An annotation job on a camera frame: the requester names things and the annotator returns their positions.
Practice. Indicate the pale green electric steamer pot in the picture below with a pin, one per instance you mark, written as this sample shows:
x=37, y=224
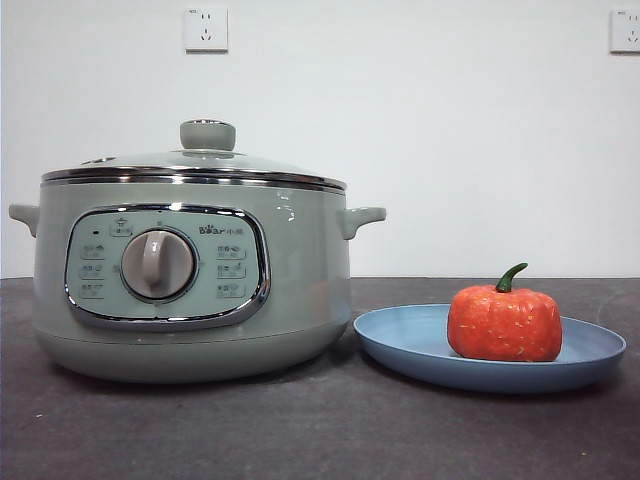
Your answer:
x=310, y=280

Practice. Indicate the white wall socket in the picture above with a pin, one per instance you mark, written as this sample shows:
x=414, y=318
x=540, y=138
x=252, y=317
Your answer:
x=626, y=31
x=206, y=29

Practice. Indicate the blue round plate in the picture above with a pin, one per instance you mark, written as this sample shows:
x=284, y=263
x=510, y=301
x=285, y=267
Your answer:
x=410, y=345

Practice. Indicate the orange pumpkin with green stem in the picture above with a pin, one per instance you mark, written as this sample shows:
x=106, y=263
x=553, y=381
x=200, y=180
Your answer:
x=505, y=325

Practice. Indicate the glass lid with green knob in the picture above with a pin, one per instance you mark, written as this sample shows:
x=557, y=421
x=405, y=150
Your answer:
x=207, y=134

